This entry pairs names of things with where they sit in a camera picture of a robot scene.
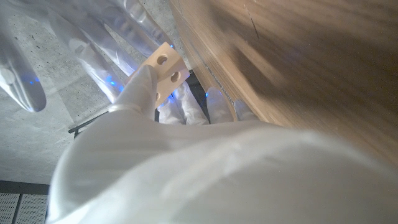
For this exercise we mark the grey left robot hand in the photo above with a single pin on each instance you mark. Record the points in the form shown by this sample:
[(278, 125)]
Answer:
[(217, 177)]

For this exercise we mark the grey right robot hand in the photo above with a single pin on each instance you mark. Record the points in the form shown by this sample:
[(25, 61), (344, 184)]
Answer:
[(93, 40)]

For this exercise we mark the small wooden block with holes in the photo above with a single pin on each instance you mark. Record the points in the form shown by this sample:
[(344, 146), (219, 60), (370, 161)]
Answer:
[(169, 70)]

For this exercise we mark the black backdrop stand pole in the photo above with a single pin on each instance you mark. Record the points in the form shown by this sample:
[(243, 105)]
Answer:
[(88, 123)]

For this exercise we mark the black backdrop curtain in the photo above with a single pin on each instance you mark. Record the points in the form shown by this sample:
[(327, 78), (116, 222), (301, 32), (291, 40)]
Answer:
[(197, 93)]

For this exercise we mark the grey tape outline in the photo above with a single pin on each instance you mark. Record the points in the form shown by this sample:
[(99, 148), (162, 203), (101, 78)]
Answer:
[(217, 81)]

